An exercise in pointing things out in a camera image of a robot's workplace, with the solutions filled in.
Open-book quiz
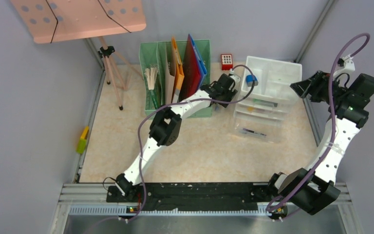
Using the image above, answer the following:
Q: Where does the green file rack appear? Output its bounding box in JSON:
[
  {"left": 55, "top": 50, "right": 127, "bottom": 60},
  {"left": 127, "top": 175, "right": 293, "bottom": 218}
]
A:
[{"left": 139, "top": 39, "right": 211, "bottom": 116}]

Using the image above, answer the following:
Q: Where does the orange file folder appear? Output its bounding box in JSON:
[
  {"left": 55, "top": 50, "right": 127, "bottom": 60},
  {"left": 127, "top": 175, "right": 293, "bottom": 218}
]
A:
[{"left": 171, "top": 36, "right": 185, "bottom": 103}]

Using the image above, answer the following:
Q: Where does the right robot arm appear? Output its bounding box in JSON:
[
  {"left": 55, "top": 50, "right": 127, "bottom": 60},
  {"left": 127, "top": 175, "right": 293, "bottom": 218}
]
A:
[{"left": 266, "top": 71, "right": 374, "bottom": 215}]

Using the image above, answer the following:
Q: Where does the blue eraser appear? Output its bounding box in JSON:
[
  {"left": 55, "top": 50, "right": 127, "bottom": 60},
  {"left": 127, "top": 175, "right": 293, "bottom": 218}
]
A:
[{"left": 245, "top": 75, "right": 259, "bottom": 87}]

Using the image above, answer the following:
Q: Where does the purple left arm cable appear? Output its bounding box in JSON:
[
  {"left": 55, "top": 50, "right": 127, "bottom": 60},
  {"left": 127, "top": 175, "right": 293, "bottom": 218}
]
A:
[{"left": 137, "top": 64, "right": 256, "bottom": 223}]

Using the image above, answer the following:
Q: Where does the green children's book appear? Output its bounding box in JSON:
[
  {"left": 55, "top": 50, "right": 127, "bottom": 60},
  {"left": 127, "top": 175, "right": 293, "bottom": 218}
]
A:
[{"left": 144, "top": 67, "right": 159, "bottom": 109}]

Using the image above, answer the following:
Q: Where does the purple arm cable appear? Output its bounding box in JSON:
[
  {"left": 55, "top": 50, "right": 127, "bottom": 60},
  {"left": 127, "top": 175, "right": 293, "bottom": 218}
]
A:
[
  {"left": 266, "top": 33, "right": 371, "bottom": 222},
  {"left": 137, "top": 64, "right": 256, "bottom": 223}
]

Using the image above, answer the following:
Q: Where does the clear plastic drawer unit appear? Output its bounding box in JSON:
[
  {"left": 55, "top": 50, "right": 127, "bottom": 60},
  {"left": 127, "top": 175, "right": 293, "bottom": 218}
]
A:
[{"left": 233, "top": 56, "right": 302, "bottom": 143}]

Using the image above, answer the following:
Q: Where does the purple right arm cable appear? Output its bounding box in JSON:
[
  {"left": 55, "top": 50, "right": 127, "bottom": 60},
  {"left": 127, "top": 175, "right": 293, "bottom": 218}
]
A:
[{"left": 266, "top": 33, "right": 371, "bottom": 222}]

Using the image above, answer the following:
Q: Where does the yellow green clamp tool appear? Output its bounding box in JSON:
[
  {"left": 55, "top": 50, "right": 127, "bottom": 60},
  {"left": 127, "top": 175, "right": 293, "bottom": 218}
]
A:
[{"left": 75, "top": 126, "right": 89, "bottom": 154}]

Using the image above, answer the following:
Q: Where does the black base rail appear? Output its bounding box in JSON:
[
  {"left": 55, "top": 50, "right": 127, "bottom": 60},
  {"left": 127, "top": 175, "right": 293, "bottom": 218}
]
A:
[{"left": 106, "top": 182, "right": 273, "bottom": 215}]

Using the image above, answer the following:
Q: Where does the red small box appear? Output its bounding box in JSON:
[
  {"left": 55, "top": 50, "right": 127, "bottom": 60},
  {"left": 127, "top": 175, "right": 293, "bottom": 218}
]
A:
[{"left": 221, "top": 54, "right": 233, "bottom": 71}]

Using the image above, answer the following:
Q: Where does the red translucent file folder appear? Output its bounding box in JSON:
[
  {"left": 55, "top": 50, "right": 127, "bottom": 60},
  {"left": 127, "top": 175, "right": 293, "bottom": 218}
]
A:
[{"left": 180, "top": 34, "right": 201, "bottom": 100}]

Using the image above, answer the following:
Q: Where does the pink lamp stand pole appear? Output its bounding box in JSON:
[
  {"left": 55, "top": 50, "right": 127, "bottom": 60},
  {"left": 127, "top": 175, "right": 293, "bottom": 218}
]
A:
[{"left": 97, "top": 36, "right": 143, "bottom": 111}]

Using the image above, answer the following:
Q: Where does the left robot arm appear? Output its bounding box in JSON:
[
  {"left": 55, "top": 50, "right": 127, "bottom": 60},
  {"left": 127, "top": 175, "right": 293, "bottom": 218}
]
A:
[{"left": 115, "top": 72, "right": 241, "bottom": 202}]

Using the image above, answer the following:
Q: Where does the pink perforated lamp panel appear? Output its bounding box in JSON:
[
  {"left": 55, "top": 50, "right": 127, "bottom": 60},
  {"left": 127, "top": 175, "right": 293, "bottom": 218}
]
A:
[{"left": 11, "top": 0, "right": 147, "bottom": 44}]

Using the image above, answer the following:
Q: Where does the black lamp clamp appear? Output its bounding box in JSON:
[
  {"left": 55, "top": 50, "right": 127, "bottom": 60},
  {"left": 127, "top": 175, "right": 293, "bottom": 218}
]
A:
[{"left": 98, "top": 46, "right": 115, "bottom": 58}]

